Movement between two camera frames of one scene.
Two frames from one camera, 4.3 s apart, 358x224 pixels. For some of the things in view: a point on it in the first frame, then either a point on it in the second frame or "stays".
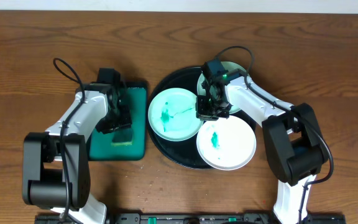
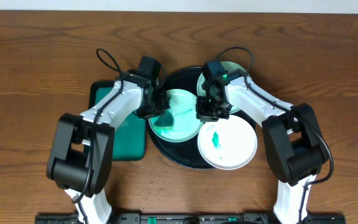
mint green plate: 172,115 stays
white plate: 227,144 stays
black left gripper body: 114,123 → 153,110
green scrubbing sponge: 122,137 → 165,121
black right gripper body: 212,111 stays
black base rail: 198,218 stays
